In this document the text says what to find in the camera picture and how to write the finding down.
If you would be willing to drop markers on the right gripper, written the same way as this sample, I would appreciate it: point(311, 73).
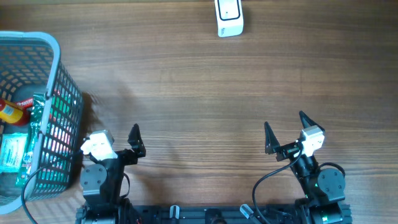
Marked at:
point(272, 145)

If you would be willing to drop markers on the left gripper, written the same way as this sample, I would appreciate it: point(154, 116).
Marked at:
point(134, 140)

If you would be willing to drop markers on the green glove package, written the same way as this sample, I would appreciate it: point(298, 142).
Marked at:
point(38, 103)

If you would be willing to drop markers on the teal wet wipes pack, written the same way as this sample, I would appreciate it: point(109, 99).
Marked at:
point(12, 150)

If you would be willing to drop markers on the red sauce bottle green cap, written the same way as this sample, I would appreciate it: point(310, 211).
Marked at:
point(14, 114)

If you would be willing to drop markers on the red instant coffee stick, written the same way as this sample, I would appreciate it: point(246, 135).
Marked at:
point(28, 103)

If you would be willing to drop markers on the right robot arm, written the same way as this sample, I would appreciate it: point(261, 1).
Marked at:
point(323, 184)

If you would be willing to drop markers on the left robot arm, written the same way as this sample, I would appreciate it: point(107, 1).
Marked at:
point(102, 180)

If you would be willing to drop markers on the white barcode scanner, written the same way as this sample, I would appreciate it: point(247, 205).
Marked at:
point(229, 17)

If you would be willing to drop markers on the grey plastic mesh basket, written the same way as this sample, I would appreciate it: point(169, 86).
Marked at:
point(31, 63)

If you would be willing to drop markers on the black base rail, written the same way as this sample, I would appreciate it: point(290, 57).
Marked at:
point(214, 214)

